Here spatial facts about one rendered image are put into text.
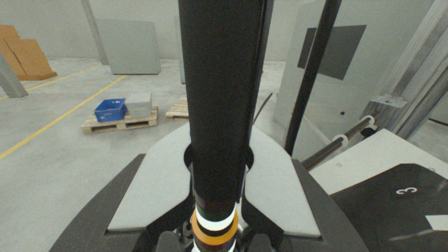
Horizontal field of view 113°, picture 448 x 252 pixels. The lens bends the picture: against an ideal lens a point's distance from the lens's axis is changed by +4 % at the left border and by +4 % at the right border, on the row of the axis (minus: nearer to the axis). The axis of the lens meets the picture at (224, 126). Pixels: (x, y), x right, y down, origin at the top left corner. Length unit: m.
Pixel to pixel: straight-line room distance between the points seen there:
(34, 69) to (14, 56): 0.51
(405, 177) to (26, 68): 8.58
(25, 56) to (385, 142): 8.52
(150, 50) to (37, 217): 6.15
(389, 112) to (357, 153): 0.16
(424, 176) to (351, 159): 0.27
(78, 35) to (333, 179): 13.91
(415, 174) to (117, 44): 7.68
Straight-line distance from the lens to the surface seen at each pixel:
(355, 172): 0.53
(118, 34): 7.61
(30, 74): 8.51
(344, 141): 0.38
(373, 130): 0.67
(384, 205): 0.25
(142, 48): 7.42
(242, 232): 0.20
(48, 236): 2.22
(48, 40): 14.78
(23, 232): 2.39
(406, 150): 0.54
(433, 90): 0.86
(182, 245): 0.37
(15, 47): 8.40
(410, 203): 0.25
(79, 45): 14.00
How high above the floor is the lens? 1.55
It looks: 31 degrees down
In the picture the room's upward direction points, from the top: 3 degrees clockwise
